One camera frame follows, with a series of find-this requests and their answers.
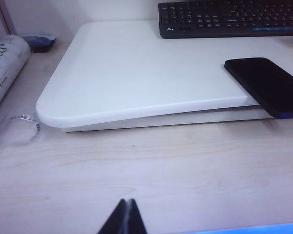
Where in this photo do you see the black computer keyboard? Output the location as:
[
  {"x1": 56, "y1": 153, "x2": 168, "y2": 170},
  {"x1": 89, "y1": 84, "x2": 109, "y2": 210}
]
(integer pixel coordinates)
[{"x1": 158, "y1": 1, "x2": 293, "y2": 39}]

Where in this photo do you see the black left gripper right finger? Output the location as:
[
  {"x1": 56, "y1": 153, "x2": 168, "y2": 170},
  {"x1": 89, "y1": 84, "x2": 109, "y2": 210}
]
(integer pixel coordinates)
[{"x1": 127, "y1": 198, "x2": 148, "y2": 234}]

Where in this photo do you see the white printed paper roll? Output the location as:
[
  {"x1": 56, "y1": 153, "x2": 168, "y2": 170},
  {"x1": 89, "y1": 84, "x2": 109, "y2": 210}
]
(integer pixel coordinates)
[{"x1": 0, "y1": 35, "x2": 32, "y2": 117}]

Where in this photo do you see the white desk riser platform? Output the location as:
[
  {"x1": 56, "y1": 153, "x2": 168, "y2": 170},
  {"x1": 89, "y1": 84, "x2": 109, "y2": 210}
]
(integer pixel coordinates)
[{"x1": 36, "y1": 20, "x2": 293, "y2": 134}]

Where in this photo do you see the small black calculator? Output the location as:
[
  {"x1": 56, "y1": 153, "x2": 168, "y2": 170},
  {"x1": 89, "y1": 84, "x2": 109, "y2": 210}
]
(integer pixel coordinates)
[{"x1": 224, "y1": 57, "x2": 293, "y2": 119}]

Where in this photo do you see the white plastic bin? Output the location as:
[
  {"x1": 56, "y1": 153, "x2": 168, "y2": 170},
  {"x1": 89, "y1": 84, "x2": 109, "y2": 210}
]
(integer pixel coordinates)
[{"x1": 0, "y1": 0, "x2": 17, "y2": 35}]

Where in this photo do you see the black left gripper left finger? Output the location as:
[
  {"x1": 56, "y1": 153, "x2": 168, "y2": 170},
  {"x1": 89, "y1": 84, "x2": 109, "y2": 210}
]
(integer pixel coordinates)
[{"x1": 97, "y1": 198, "x2": 127, "y2": 234}]

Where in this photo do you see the dark blue rounded object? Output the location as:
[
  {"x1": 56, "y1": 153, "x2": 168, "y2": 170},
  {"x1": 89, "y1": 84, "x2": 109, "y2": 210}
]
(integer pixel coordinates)
[{"x1": 21, "y1": 35, "x2": 57, "y2": 53}]

